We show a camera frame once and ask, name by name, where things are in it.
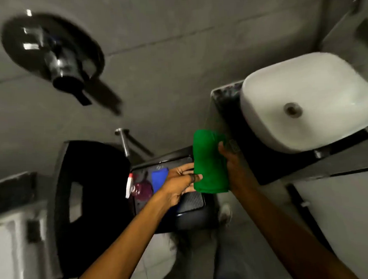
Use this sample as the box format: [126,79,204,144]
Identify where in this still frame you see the chrome shower mixer valve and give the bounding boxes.
[0,10,107,110]

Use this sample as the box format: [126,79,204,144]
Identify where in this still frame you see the person's left forearm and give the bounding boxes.
[63,191,178,279]

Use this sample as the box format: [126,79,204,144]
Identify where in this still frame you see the metal basin drain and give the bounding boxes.
[283,102,304,119]

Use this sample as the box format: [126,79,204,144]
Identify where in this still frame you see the person's grey trousers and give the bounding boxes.
[150,197,300,279]

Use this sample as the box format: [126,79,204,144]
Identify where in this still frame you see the white vanity cabinet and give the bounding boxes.
[284,166,368,279]

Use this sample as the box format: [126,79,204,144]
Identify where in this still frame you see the chrome wall tap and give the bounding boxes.
[115,127,132,159]

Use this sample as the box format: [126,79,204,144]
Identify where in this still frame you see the person's left hand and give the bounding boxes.
[155,162,205,209]

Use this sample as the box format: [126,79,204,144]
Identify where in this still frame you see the white ceramic wash basin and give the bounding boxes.
[238,50,368,156]

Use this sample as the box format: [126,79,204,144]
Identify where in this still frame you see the green cloth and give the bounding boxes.
[191,128,231,195]

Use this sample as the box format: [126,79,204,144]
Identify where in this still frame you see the pink liquid spray bottle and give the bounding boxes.
[124,172,154,204]

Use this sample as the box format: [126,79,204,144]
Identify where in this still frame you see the person's white shoe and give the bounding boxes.
[219,203,234,226]

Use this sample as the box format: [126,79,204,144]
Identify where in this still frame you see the black plastic caddy tray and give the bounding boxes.
[127,145,220,236]

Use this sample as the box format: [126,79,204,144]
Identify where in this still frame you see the dark stone vanity counter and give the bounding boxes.
[210,75,368,188]

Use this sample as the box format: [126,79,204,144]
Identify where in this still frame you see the blue cloth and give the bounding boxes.
[151,167,170,193]

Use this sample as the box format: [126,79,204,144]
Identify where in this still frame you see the person's right hand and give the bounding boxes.
[218,140,260,195]

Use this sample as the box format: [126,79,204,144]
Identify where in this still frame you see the person's right forearm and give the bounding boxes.
[232,177,361,279]

